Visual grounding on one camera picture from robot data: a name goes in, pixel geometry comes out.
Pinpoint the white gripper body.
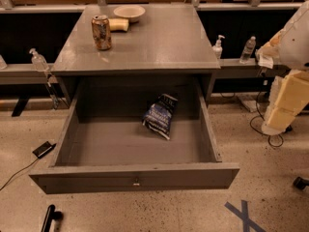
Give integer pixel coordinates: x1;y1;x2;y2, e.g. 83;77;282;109
255;30;283;69

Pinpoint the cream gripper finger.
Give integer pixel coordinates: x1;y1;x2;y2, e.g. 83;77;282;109
269;70;309;115
262;106;295;135

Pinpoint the blue chip bag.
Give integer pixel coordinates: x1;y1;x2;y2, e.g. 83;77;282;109
142;94;178;140

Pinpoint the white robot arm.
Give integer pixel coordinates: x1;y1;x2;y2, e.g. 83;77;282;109
256;1;309;135

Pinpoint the grey counter cabinet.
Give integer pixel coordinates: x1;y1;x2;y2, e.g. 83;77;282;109
52;4;220;102

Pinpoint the grey open drawer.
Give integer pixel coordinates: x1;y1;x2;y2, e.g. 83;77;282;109
28;77;240;195

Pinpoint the clear water bottle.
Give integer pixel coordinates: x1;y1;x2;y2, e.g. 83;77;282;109
239;36;256;63

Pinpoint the hand sanitizer pump bottle right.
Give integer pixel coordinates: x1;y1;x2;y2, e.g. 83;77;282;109
212;35;224;59

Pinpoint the black caster wheel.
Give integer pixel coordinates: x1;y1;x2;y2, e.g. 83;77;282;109
293;177;309;189

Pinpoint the blue tape cross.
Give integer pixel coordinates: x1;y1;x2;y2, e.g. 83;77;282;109
225;200;266;232

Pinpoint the white bowl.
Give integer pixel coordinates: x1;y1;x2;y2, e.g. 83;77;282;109
114;5;146;23

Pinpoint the cream sponge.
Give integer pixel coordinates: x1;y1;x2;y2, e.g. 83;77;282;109
109;18;129;32

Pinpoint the orange soda can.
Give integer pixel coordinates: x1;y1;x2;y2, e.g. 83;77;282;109
92;14;112;50

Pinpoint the clear pump bottle left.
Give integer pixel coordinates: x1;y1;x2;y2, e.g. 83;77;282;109
29;48;49;71

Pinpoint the black phone on floor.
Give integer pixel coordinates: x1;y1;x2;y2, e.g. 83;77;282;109
33;141;56;159

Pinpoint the black cable loop right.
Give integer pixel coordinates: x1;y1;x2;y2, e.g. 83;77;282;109
249;90;285;149

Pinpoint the black handle object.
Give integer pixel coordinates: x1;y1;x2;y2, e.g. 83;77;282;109
41;204;63;232

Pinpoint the black floor cable left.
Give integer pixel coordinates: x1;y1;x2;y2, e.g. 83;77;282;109
0;158;41;192

